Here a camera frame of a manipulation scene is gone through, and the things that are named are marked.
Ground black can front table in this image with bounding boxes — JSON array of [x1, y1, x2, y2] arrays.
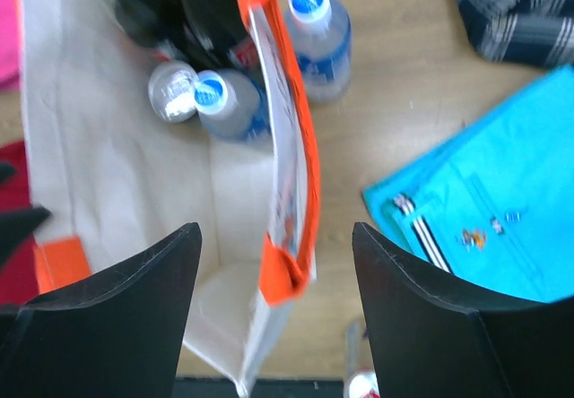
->
[[148, 61, 197, 124]]

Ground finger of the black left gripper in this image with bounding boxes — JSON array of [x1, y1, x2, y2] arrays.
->
[[0, 162, 16, 184], [0, 206, 51, 267]]

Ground cola glass bottle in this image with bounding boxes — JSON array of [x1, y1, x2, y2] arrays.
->
[[113, 0, 188, 61]]

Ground red folded cloth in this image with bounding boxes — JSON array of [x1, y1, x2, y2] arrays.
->
[[1, 141, 39, 305]]

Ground silver can front table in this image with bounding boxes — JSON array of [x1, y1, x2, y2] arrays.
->
[[344, 368, 380, 398]]

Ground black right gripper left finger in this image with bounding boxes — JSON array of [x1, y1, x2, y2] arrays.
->
[[1, 223, 202, 397]]

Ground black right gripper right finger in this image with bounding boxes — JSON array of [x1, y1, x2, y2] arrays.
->
[[352, 222, 573, 397]]

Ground teal folded shorts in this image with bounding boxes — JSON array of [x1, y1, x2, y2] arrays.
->
[[363, 65, 573, 302]]

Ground beige canvas tote bag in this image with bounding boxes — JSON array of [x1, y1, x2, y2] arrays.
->
[[21, 0, 320, 397]]

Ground plaid navy white shirt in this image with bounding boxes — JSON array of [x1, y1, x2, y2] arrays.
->
[[456, 0, 573, 68]]

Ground clear water bottle blue label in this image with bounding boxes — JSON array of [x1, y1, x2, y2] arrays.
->
[[193, 70, 271, 143]]

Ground pink folded cloth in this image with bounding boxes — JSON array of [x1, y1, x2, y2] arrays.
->
[[1, 0, 22, 92]]

